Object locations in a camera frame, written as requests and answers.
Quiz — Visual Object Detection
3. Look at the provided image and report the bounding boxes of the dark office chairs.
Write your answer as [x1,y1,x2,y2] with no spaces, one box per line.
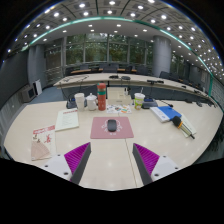
[64,63,214,108]

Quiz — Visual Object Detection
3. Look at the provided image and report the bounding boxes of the pink printed mouse pad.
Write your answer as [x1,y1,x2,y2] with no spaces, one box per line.
[90,116,135,140]

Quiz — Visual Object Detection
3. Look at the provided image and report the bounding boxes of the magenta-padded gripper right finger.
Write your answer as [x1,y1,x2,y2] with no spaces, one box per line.
[132,143,182,186]

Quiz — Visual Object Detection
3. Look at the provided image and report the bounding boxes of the blue and white book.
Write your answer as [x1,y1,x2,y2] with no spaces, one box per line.
[149,105,183,123]

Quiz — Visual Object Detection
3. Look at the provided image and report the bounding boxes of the white standing appliance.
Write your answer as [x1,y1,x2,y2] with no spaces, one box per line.
[33,78,44,96]

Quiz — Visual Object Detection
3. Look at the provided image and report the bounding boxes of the red and white fan brochure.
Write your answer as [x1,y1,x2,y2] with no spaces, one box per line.
[30,124,57,162]

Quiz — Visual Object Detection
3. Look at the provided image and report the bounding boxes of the red bottle with green band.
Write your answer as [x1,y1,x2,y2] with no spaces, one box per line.
[96,82,107,112]

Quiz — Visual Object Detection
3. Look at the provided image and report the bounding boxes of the white paper document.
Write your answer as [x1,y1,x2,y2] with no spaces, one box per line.
[54,107,80,132]

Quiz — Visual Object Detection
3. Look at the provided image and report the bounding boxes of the cream cardboard box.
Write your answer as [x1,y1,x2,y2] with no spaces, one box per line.
[107,87,133,107]

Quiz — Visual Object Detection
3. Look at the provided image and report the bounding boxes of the long curved conference desk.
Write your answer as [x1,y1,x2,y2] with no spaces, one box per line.
[53,72,214,101]

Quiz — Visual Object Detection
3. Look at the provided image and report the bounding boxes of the black computer mouse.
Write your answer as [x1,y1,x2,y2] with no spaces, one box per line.
[107,118,118,133]

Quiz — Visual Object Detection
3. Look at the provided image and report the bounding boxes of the green and white paper cup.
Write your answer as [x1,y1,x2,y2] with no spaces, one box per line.
[133,92,146,110]

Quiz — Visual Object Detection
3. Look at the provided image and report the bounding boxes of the white lidded mug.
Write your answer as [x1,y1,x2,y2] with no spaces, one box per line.
[85,92,99,111]

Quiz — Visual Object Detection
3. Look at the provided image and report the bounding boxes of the grey desk microphone unit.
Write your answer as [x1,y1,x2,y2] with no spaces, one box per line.
[141,97,159,110]

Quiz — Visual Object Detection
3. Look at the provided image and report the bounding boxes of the stack of white paper cups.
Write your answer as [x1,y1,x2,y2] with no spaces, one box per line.
[74,92,86,112]

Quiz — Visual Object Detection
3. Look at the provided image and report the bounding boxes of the colourful sticker sheet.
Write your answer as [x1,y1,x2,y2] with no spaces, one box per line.
[105,104,133,115]

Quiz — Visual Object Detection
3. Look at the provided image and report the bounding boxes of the ceiling lights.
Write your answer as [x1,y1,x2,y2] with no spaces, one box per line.
[6,0,224,73]

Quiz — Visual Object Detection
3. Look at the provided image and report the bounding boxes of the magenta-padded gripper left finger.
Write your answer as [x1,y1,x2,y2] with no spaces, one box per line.
[43,142,92,185]

